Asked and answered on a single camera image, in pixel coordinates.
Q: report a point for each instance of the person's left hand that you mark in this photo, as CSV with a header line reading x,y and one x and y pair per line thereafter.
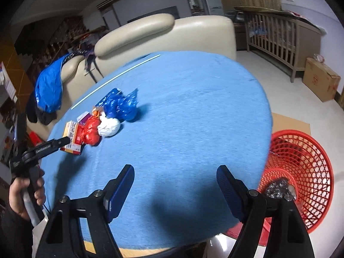
x,y
16,192

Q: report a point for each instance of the blue fuzzy table cloth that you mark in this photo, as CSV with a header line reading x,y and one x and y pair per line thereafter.
x,y
196,111

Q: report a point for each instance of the orange wrapper bundle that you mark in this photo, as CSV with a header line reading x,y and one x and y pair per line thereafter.
x,y
97,111

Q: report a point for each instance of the red mesh trash basket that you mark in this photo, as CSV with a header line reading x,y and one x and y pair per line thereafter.
x,y
299,158

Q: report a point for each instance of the brown cardboard box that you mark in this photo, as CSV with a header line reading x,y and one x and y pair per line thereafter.
x,y
321,80

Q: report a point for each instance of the wooden baby crib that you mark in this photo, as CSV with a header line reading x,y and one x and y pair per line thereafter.
x,y
284,37

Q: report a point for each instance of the blue jacket on sofa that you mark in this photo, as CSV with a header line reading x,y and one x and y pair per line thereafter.
x,y
48,87

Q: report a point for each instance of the white air conditioner unit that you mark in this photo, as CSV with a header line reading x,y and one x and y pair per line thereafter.
x,y
215,7

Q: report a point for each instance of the red yellow medicine box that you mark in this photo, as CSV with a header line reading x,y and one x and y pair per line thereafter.
x,y
74,131

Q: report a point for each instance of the dark clothes on sofa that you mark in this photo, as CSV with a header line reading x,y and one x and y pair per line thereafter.
x,y
35,115

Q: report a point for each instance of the flat cardboard sheet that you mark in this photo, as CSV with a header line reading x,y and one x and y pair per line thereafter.
x,y
281,123

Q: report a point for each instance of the blue plastic bag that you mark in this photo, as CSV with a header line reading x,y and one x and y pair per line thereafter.
x,y
122,107

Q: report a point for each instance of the red plastic bag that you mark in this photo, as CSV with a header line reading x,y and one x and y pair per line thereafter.
x,y
90,131

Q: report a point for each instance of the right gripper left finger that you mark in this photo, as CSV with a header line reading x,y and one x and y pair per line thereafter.
x,y
116,192

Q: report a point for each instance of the blue silver carton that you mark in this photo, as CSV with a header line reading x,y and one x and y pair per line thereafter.
x,y
110,94

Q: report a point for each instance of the white thin rod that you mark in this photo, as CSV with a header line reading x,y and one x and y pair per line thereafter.
x,y
114,78

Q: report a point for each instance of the white medicine box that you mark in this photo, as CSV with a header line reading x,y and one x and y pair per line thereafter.
x,y
82,118

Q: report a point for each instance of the patterned strap bag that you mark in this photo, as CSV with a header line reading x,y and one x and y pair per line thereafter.
x,y
89,61

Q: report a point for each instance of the white plastic bag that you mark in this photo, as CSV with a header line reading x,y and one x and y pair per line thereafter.
x,y
108,126

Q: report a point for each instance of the cream leather sofa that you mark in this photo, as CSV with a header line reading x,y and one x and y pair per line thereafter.
x,y
160,32

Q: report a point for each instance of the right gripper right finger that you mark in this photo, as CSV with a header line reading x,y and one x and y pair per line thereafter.
x,y
234,192

